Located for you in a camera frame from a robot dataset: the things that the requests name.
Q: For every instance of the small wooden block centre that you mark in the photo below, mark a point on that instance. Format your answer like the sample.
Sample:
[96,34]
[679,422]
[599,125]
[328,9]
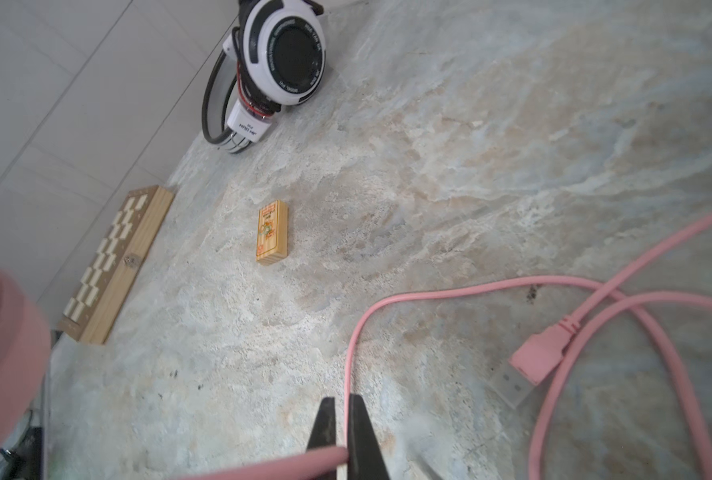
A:
[272,237]

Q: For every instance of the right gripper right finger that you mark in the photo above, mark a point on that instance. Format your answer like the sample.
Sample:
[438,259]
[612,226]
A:
[365,461]

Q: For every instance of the wooden chessboard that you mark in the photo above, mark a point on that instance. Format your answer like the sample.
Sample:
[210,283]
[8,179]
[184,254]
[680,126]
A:
[91,311]

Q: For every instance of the black white headphones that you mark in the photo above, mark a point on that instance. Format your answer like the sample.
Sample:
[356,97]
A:
[274,57]

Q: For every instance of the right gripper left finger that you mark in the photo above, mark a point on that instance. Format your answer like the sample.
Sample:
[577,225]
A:
[323,434]

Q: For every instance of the pink headphones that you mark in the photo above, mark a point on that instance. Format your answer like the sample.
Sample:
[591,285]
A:
[25,347]

